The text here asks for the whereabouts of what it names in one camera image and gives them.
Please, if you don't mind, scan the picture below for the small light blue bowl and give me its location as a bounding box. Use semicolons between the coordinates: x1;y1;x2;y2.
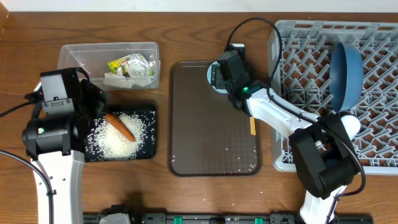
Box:
206;62;227;94

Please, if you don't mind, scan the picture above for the white tissue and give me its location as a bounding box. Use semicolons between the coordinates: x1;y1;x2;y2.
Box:
103;72;152;88

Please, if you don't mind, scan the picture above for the wooden chopstick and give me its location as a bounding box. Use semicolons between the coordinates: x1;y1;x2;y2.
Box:
249;116;255;135
253;117;256;136

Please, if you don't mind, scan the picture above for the green yellow snack wrapper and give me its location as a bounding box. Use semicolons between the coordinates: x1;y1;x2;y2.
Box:
106;53;154;78

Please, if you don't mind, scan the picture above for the orange carrot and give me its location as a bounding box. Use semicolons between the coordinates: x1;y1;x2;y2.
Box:
105;113;136;142

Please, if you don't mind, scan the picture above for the white rice pile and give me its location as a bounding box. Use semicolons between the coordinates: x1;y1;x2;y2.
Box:
86;111;156;161

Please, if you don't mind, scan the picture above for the large blue plate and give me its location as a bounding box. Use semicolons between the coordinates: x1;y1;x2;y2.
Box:
329;42;364;113

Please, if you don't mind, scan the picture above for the light blue cup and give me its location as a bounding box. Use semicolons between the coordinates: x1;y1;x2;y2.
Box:
341;115;361;140

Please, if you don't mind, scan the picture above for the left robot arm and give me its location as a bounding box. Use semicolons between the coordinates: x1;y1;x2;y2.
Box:
22;67;109;223

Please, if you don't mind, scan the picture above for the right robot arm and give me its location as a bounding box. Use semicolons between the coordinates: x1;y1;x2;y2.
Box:
208;44;364;223

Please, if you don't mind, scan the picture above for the grey dishwasher rack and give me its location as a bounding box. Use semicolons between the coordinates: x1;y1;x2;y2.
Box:
268;20;397;175

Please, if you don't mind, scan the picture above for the clear plastic bin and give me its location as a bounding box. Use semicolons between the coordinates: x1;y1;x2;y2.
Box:
58;42;160;91

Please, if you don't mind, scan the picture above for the brown serving tray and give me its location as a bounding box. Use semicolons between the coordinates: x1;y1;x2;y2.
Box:
168;61;262;177

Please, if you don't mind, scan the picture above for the black shallow tray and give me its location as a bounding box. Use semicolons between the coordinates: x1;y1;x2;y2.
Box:
82;103;158;164

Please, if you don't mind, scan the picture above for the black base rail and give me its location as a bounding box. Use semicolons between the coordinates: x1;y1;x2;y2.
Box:
83;205;374;224

